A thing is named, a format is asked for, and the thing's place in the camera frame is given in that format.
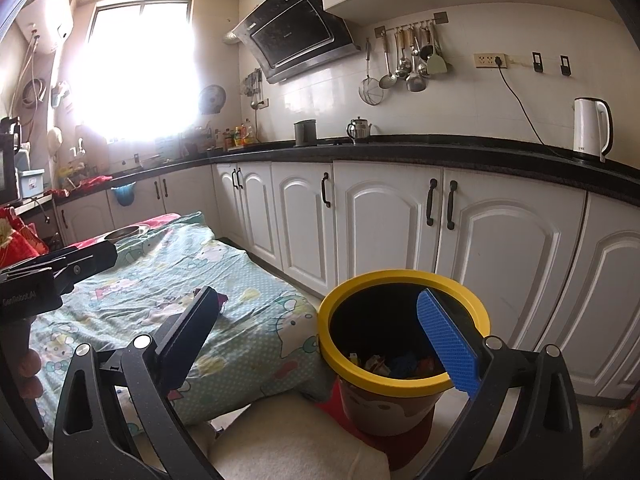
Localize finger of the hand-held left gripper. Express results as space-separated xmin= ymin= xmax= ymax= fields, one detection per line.
xmin=50 ymin=241 xmax=119 ymax=292

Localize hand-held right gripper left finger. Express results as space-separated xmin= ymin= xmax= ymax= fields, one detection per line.
xmin=52 ymin=285 xmax=223 ymax=480

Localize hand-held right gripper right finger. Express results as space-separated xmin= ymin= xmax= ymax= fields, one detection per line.
xmin=415 ymin=287 xmax=583 ymax=480

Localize yellow-rimmed brown bin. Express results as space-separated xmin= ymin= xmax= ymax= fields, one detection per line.
xmin=317 ymin=270 xmax=493 ymax=436

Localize person's left hand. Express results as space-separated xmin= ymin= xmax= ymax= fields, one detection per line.
xmin=12 ymin=347 xmax=46 ymax=401

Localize metal basin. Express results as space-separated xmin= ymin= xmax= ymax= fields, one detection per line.
xmin=104 ymin=225 xmax=151 ymax=242

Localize red printed bag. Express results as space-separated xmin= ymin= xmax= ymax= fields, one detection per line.
xmin=0 ymin=206 xmax=51 ymax=268

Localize cartoon printed blanket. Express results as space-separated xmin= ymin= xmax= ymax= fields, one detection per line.
xmin=27 ymin=210 xmax=336 ymax=426

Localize blue hanging door bin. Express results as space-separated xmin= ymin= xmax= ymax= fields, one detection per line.
xmin=110 ymin=182 xmax=137 ymax=207

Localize red cloth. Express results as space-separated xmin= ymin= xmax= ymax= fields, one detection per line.
xmin=55 ymin=175 xmax=113 ymax=198

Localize red tablecloth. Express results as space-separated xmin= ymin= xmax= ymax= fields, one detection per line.
xmin=65 ymin=212 xmax=183 ymax=251

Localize light blue storage box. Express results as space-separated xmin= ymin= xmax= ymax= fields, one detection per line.
xmin=17 ymin=169 xmax=48 ymax=200

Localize white lower kitchen cabinets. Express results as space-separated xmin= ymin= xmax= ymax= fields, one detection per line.
xmin=55 ymin=157 xmax=640 ymax=403

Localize black microwave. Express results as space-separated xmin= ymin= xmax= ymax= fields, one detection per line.
xmin=0 ymin=117 xmax=23 ymax=203

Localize group of condiment bottles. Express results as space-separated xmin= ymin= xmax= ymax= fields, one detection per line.
xmin=215 ymin=120 xmax=258 ymax=151

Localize black kitchen countertop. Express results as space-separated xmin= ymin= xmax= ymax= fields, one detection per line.
xmin=50 ymin=135 xmax=640 ymax=206

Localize clear plastic bag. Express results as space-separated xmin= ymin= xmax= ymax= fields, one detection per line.
xmin=587 ymin=402 xmax=640 ymax=461

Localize bright kitchen window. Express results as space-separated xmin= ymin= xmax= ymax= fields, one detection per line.
xmin=75 ymin=0 xmax=201 ymax=143

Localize dark grey canister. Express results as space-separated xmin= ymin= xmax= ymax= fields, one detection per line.
xmin=293 ymin=119 xmax=319 ymax=146

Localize steel teapot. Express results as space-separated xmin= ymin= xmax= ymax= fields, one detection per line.
xmin=346 ymin=116 xmax=373 ymax=143

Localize white water heater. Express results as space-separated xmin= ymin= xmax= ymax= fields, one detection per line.
xmin=22 ymin=10 xmax=76 ymax=56

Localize small hanging tool rack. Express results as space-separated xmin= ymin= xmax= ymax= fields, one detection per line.
xmin=244 ymin=71 xmax=265 ymax=111

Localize white electric kettle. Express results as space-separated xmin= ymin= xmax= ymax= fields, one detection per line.
xmin=572 ymin=96 xmax=613 ymax=163

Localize row of hanging utensils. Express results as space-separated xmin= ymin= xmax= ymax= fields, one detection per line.
xmin=377 ymin=25 xmax=453 ymax=93

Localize black range hood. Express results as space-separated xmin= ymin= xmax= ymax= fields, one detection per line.
xmin=232 ymin=0 xmax=362 ymax=86

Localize round grey wall fan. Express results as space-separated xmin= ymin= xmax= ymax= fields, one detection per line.
xmin=197 ymin=85 xmax=225 ymax=115

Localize black power cable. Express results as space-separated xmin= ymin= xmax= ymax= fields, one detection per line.
xmin=497 ymin=62 xmax=576 ymax=161

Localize metal utensil rail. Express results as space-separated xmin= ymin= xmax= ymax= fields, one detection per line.
xmin=374 ymin=11 xmax=448 ymax=38

